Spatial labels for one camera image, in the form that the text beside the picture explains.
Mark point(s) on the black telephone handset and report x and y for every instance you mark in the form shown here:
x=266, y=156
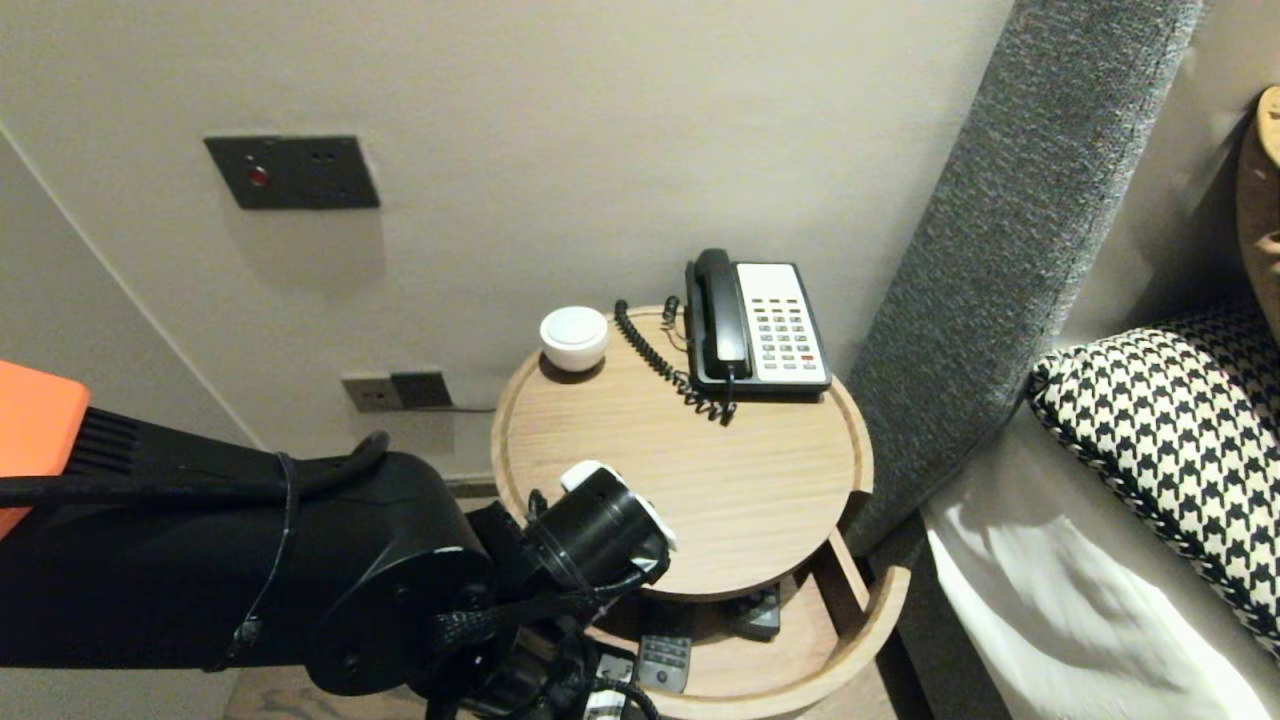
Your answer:
x=722, y=310

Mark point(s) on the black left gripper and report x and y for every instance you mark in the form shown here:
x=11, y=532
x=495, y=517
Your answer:
x=560, y=695

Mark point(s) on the black white houndstooth pillow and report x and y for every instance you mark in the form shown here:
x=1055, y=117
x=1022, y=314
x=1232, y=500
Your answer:
x=1170, y=440

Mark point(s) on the dark grey bed base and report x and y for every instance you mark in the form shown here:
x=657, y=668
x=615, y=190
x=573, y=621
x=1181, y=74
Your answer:
x=920, y=620

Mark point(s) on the dark wall switch panel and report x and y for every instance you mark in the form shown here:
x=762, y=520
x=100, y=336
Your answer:
x=290, y=172

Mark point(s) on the black remote grey navigation pad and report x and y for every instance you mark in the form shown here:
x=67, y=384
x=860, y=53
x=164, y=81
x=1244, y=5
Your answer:
x=665, y=662

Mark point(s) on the small white round device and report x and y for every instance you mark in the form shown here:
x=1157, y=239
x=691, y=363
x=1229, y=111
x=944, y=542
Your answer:
x=575, y=338

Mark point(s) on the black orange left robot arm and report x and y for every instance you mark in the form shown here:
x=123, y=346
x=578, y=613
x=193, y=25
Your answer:
x=150, y=580

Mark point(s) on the black and white telephone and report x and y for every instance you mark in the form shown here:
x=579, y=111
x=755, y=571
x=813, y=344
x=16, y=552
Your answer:
x=785, y=330

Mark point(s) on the light wooden rounded object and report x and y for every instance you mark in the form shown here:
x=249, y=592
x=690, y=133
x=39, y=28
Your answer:
x=1262, y=200

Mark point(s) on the wooden nightstand drawer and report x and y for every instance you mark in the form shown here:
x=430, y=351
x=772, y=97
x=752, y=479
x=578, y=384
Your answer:
x=850, y=650

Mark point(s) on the grey fabric headboard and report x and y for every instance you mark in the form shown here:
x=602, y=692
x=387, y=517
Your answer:
x=1000, y=250

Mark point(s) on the white bed sheet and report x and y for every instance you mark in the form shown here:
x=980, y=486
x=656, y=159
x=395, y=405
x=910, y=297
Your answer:
x=1080, y=620

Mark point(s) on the silver wall socket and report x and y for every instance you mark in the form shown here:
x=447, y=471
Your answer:
x=368, y=393

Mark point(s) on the round wooden nightstand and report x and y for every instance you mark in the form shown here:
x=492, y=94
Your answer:
x=720, y=470

